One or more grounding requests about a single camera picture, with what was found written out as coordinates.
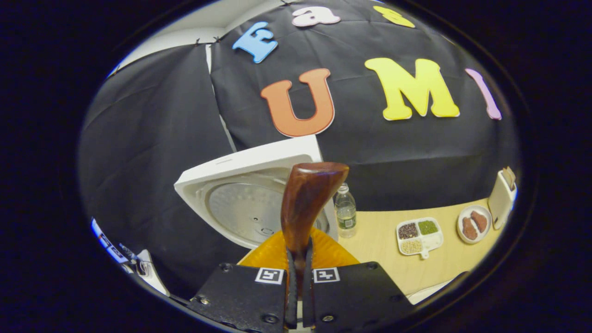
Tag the white round plate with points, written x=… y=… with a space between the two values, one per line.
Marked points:
x=462 y=210

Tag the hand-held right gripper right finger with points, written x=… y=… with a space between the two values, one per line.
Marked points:
x=356 y=296

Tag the white toaster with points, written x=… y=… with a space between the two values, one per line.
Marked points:
x=499 y=203

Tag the clear plastic water bottle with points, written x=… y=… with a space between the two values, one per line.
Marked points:
x=346 y=217

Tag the white divided grain dish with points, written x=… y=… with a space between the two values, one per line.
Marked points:
x=432 y=240

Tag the toast slice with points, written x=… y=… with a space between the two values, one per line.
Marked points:
x=512 y=178
x=506 y=178

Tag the white rice cooker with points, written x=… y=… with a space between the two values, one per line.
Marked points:
x=240 y=166

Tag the brown wooden spoon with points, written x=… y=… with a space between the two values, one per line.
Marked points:
x=310 y=194

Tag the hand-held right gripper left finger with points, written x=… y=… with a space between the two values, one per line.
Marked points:
x=240 y=296

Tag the brown meat piece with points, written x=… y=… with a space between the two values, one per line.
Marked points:
x=479 y=221
x=470 y=228

